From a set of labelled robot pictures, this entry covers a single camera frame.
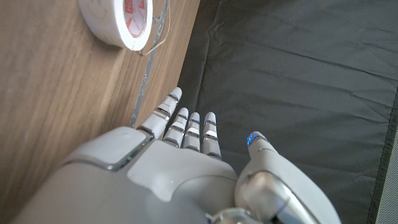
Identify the white tape roll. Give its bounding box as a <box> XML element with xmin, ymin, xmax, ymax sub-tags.
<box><xmin>77</xmin><ymin>0</ymin><xmax>154</xmax><ymax>52</ymax></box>

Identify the black backdrop curtain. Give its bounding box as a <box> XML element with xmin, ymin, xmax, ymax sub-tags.
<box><xmin>177</xmin><ymin>0</ymin><xmax>398</xmax><ymax>224</ymax></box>

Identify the jute twine strand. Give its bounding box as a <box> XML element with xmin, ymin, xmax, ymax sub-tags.
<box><xmin>136</xmin><ymin>0</ymin><xmax>172</xmax><ymax>57</ymax></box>

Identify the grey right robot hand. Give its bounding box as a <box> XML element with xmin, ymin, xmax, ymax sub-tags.
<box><xmin>11</xmin><ymin>86</ymin><xmax>343</xmax><ymax>224</ymax></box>

